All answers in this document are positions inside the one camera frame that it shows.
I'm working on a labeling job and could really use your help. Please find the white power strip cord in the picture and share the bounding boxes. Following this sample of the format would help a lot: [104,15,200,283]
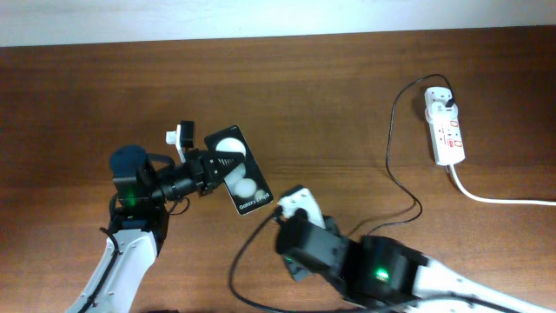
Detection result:
[447,163,556,207]

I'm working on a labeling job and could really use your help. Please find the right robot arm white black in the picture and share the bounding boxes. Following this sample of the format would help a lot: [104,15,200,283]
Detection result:
[275,215,544,312]

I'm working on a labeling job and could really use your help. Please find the white power strip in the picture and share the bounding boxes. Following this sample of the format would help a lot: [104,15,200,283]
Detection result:
[424,87,465,166]

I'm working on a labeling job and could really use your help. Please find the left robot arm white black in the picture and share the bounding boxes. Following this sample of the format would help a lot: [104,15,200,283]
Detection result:
[69,145,246,312]

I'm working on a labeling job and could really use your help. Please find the white USB charger plug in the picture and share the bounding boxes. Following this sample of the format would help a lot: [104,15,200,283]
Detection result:
[425,99,459,123]

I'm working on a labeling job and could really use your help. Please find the black smartphone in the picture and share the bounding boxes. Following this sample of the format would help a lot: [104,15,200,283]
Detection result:
[204,125,274,216]

